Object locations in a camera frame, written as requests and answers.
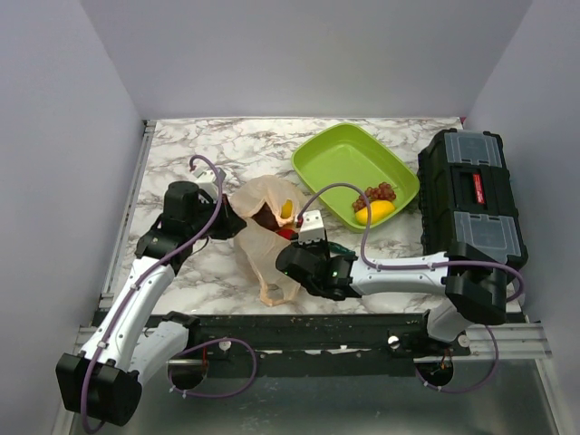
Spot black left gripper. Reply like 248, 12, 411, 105
188, 194, 248, 241

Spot translucent orange plastic bag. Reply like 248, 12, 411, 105
229, 175, 306, 306

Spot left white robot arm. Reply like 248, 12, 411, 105
55, 179, 246, 434

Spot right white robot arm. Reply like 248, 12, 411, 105
275, 243, 524, 355

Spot dark red fake fruit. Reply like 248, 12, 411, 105
252, 203, 280, 231

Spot red fake fruit in bag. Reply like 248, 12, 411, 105
276, 227, 296, 240

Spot yellow fake fruit in bag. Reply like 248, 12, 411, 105
280, 199, 294, 219

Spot yellow fake mango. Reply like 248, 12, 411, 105
354, 200, 396, 226

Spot red fake grapes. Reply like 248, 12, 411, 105
353, 182, 397, 212

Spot black plastic toolbox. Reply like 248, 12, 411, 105
417, 129, 528, 270

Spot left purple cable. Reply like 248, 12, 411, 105
81, 155, 258, 431

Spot purple cable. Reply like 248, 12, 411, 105
296, 182, 527, 394
81, 155, 258, 431

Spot green handled screwdriver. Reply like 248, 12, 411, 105
328, 242, 355, 256

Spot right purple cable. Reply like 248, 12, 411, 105
296, 182, 527, 394

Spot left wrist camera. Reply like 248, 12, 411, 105
192, 167, 226, 196

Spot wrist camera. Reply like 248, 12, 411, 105
296, 209, 326, 246
192, 167, 226, 196

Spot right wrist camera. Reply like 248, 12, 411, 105
296, 209, 326, 246

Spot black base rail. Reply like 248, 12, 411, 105
165, 312, 470, 379

